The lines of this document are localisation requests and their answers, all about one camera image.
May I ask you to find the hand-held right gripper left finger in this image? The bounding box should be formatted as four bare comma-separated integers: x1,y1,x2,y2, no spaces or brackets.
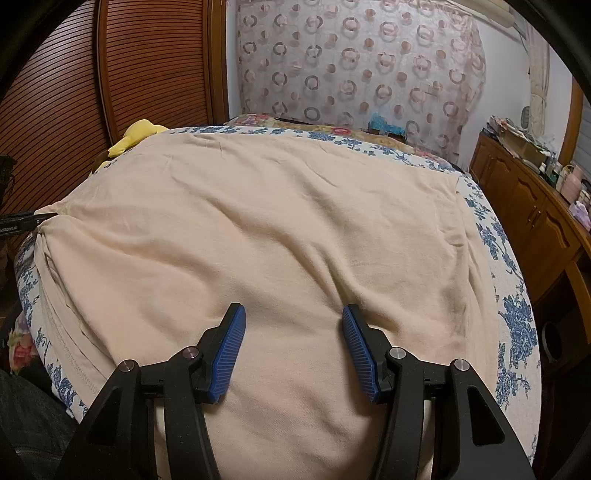
54,302,247,480

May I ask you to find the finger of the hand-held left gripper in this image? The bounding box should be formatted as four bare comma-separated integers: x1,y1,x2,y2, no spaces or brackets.
0,210,58,237

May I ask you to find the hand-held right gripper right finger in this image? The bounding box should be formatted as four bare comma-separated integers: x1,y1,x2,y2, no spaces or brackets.
342,304,539,480

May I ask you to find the beige printed t-shirt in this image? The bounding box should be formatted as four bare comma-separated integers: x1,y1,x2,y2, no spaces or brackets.
34,131,502,480

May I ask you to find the yellow plush toy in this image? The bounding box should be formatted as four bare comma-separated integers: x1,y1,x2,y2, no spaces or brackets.
106,119,169,158

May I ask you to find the white blue floral blanket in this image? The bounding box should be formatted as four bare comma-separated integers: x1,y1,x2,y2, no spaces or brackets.
14,124,543,472

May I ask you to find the wooden louvered wardrobe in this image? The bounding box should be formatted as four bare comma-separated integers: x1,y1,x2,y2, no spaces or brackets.
0,0,229,222

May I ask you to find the person's leg in dark jeans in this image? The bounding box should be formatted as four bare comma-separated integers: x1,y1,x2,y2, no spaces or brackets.
0,367,90,480

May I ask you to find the wooden sideboard cabinet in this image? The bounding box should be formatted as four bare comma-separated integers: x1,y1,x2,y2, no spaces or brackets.
468,131,591,333

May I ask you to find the teal cloth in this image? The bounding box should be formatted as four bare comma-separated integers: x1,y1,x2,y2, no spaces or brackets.
369,113,407,137

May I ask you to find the lilac cloth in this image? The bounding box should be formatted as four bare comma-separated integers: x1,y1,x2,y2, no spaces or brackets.
569,200,591,229

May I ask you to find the cardboard box with papers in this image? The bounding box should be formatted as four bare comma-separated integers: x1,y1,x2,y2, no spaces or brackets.
485,115,550,167

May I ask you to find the pink container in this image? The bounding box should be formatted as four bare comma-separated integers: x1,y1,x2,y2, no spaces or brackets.
556,164,583,201

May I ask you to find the circle patterned curtain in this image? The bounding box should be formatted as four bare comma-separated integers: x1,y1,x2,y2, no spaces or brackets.
235,0,488,162

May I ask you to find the cream lace curtain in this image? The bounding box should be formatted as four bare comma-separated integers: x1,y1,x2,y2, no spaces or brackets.
526,23,552,139

